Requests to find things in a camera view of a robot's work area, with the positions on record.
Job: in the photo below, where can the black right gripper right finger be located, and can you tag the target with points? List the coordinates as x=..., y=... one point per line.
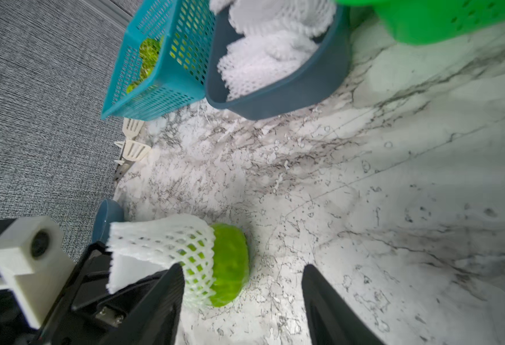
x=330, y=319

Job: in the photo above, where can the white foam net pile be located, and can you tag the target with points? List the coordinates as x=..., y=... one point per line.
x=277, y=39

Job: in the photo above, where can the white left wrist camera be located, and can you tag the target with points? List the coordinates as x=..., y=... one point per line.
x=33, y=266

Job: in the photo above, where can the bright green plastic basket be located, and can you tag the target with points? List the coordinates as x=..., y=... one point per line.
x=423, y=22

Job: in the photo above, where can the blue bowl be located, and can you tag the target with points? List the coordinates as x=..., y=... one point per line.
x=109, y=212

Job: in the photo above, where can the teal plastic basket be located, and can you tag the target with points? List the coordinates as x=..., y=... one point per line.
x=179, y=76

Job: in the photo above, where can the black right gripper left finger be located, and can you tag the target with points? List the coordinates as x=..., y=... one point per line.
x=155, y=320

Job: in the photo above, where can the grey-blue plastic tub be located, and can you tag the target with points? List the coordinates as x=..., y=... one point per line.
x=312, y=83

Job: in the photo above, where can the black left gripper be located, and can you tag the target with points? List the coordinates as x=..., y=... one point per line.
x=84, y=313

